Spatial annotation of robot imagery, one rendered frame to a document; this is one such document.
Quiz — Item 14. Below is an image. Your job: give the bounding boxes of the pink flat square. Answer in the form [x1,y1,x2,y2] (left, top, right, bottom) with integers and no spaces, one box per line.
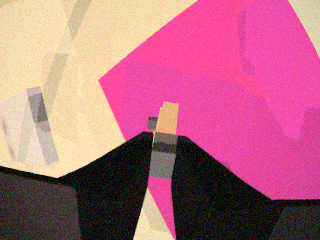
[99,0,320,200]

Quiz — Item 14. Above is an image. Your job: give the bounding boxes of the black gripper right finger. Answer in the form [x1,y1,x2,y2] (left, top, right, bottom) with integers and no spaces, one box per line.
[171,135,320,240]

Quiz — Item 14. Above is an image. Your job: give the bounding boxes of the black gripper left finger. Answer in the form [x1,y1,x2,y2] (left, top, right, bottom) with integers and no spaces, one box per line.
[0,131,155,240]

